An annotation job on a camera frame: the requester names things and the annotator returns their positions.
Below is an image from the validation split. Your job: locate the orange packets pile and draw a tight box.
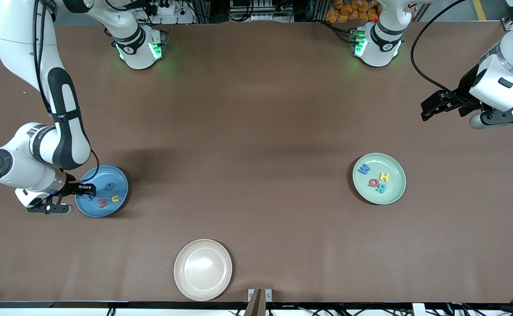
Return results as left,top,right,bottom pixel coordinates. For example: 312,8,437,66
325,0,382,23

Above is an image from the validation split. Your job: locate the metal mount bracket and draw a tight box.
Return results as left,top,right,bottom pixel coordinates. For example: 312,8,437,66
244,288,273,316

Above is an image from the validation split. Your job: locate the beige plate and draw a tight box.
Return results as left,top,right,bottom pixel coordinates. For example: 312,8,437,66
174,239,233,302

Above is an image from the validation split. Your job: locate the dark electronics rack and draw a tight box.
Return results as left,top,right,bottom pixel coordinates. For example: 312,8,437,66
229,0,293,22

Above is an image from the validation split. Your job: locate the pale green plate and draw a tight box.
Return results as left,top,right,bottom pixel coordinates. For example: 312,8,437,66
352,152,407,205

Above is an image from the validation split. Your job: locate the blue plate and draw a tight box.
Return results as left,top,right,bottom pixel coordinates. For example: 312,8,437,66
75,165,129,218

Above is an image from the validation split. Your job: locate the white power strip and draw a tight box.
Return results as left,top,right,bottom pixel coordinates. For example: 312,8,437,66
144,0,195,25

